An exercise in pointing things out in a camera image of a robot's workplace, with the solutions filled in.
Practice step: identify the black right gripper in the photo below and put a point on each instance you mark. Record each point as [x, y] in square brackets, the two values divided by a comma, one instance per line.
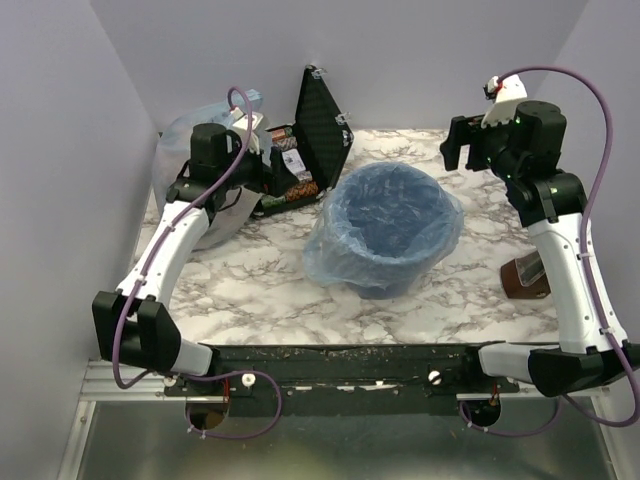
[458, 142]

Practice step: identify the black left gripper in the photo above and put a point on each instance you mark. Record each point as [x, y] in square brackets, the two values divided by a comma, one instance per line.
[268, 180]

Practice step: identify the translucent trash bag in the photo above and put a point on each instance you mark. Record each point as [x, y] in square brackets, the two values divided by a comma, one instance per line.
[199, 160]

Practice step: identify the blue plastic trash bin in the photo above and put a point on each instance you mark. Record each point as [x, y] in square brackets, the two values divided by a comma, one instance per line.
[387, 235]

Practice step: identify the light blue trash bag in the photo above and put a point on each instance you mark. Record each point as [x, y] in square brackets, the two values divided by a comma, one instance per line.
[380, 225]

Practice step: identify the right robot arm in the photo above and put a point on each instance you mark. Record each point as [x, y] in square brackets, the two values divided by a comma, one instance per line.
[523, 152]

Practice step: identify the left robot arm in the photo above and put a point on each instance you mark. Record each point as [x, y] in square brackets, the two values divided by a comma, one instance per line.
[132, 323]

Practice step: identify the black poker chip case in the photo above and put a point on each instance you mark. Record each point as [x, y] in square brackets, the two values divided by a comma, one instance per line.
[312, 150]

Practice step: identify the brown block with clear holder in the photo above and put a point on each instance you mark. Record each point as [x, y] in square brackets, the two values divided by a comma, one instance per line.
[524, 278]

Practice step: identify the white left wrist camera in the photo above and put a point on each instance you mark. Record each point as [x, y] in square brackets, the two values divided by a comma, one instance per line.
[260, 139]

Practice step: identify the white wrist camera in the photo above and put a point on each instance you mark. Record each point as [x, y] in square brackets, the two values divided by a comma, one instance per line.
[260, 139]
[505, 96]

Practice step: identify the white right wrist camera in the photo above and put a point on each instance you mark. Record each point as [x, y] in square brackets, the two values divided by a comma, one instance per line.
[505, 96]

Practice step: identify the black mounting rail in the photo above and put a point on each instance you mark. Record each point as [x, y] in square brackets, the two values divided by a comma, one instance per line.
[358, 380]

